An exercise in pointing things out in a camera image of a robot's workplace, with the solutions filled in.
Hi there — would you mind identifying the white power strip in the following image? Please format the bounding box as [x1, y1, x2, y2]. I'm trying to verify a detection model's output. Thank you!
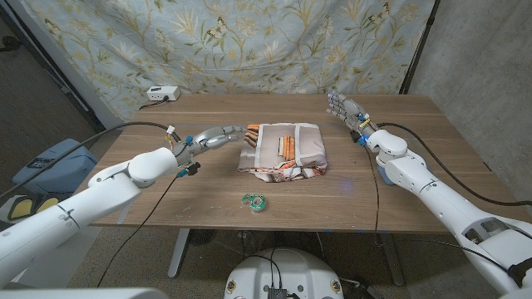
[146, 86, 182, 102]

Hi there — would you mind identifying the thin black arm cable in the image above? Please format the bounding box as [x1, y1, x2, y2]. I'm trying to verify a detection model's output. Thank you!
[363, 144, 515, 275]
[96, 174, 182, 288]

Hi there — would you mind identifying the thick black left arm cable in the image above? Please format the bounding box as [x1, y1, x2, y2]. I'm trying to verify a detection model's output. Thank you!
[0, 120, 183, 199]

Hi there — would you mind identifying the black round fan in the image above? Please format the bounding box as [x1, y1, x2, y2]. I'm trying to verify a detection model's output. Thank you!
[189, 228, 217, 246]

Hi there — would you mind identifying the floral light blue backdrop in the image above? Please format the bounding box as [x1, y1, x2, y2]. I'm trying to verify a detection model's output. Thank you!
[20, 0, 436, 125]

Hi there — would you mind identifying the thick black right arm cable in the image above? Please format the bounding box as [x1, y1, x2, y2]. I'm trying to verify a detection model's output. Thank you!
[377, 121, 532, 208]

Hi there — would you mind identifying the black backdrop stand pole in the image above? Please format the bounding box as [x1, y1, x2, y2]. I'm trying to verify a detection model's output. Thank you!
[0, 3, 106, 134]
[398, 0, 441, 95]

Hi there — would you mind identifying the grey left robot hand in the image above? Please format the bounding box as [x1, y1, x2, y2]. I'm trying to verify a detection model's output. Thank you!
[173, 125, 247, 159]

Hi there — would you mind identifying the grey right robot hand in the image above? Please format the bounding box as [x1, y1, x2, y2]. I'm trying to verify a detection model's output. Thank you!
[326, 91, 379, 141]

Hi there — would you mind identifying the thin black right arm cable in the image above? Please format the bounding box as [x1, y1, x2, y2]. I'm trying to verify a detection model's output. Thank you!
[363, 144, 515, 275]

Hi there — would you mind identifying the white robot torso base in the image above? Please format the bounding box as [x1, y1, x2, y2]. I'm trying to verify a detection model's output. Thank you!
[224, 248, 345, 299]

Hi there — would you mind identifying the black power adapter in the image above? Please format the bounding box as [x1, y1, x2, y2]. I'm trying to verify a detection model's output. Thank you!
[344, 282, 377, 299]

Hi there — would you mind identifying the white floor board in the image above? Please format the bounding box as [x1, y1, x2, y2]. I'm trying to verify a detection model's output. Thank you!
[16, 226, 101, 288]

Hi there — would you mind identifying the beige orange patterned cloth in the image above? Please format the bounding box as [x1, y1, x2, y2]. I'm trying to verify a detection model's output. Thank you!
[237, 122, 328, 184]

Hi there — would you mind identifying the light blue storage bin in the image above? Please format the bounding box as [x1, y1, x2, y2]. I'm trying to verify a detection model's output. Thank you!
[11, 138, 99, 196]

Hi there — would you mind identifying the black power strip cable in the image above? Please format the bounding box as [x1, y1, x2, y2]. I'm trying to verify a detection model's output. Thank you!
[138, 96, 170, 111]

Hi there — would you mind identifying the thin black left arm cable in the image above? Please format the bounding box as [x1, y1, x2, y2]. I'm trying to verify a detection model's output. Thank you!
[96, 174, 182, 288]

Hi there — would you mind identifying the green plaid tape dispenser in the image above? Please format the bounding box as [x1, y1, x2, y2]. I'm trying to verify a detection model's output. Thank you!
[241, 193, 268, 213]

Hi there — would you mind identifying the grey table leg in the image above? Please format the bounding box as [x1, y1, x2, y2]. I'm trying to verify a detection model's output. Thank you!
[378, 232, 406, 287]
[167, 228, 192, 278]

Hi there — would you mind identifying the black chair caster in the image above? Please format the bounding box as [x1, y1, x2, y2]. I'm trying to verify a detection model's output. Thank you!
[0, 36, 24, 53]

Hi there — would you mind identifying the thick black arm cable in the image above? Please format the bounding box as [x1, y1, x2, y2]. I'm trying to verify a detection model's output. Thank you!
[377, 121, 532, 208]
[0, 120, 183, 199]

